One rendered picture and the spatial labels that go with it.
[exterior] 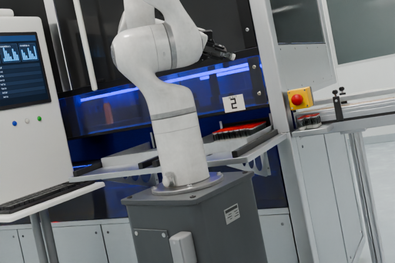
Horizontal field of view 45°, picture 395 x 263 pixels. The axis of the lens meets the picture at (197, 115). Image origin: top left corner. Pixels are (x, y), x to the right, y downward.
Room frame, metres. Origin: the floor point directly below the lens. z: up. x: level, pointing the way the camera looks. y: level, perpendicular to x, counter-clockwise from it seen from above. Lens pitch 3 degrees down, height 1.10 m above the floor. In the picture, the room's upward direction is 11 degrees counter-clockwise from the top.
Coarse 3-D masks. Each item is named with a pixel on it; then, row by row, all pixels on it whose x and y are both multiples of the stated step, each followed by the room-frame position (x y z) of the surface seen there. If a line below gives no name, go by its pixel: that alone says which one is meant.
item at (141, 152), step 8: (144, 144) 2.08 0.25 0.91; (120, 152) 1.93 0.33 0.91; (128, 152) 1.97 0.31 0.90; (136, 152) 2.02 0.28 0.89; (144, 152) 1.73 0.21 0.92; (152, 152) 1.71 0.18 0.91; (104, 160) 1.81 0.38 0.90; (112, 160) 1.80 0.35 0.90; (120, 160) 1.78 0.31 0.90; (128, 160) 1.76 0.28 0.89; (136, 160) 1.75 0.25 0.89; (144, 160) 1.73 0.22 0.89
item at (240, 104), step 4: (228, 96) 1.84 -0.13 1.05; (232, 96) 1.83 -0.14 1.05; (236, 96) 1.82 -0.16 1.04; (240, 96) 1.82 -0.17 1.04; (224, 100) 1.85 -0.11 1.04; (228, 100) 1.84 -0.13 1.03; (232, 100) 1.83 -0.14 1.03; (236, 100) 1.83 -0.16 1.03; (240, 100) 1.82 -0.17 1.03; (224, 104) 1.85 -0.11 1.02; (228, 104) 1.84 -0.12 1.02; (236, 104) 1.83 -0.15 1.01; (240, 104) 1.82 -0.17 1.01; (244, 104) 1.81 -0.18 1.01; (228, 108) 1.84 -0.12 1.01; (240, 108) 1.82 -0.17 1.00; (244, 108) 1.81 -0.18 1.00
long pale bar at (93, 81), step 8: (80, 8) 2.05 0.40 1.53; (80, 16) 2.04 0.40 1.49; (80, 24) 2.04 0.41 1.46; (80, 32) 2.05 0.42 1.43; (88, 48) 2.05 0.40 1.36; (88, 56) 2.04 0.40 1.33; (88, 64) 2.04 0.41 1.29; (88, 72) 2.05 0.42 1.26; (96, 80) 2.06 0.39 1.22; (104, 80) 2.11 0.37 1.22; (96, 88) 2.05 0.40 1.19
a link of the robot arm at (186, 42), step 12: (144, 0) 1.18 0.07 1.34; (156, 0) 1.17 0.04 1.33; (168, 0) 1.17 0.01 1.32; (168, 12) 1.18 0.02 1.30; (180, 12) 1.18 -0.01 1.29; (168, 24) 1.21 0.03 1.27; (180, 24) 1.19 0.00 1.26; (192, 24) 1.20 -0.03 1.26; (168, 36) 1.19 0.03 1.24; (180, 36) 1.19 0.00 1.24; (192, 36) 1.20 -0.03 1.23; (180, 48) 1.20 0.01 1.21; (192, 48) 1.21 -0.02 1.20; (180, 60) 1.21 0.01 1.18; (192, 60) 1.23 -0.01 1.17
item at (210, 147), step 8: (272, 128) 1.78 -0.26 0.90; (208, 136) 1.88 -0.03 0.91; (256, 136) 1.62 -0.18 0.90; (208, 144) 1.61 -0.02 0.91; (216, 144) 1.59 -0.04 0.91; (224, 144) 1.58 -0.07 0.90; (232, 144) 1.57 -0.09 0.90; (240, 144) 1.55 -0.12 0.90; (208, 152) 1.61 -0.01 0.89; (216, 152) 1.60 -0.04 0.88
